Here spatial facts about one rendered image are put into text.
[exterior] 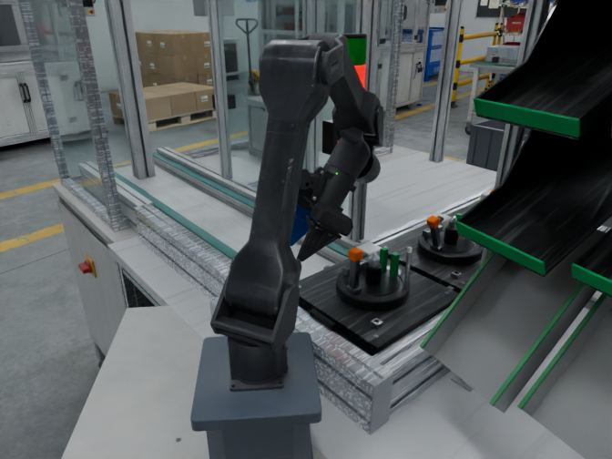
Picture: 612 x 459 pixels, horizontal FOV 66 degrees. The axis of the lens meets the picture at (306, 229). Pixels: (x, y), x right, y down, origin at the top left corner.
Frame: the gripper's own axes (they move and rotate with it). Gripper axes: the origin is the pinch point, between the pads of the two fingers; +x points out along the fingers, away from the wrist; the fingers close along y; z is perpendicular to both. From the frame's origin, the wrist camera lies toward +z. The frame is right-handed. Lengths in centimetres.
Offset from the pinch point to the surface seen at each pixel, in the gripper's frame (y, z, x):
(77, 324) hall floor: -165, 23, 117
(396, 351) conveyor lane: 10.5, -20.2, 8.5
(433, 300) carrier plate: 0.3, -28.6, -0.3
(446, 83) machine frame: -103, -56, -65
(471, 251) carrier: -12.0, -39.0, -11.8
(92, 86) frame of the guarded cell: -64, 48, 0
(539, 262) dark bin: 31.1, -15.0, -13.9
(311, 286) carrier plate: -9.7, -10.2, 9.7
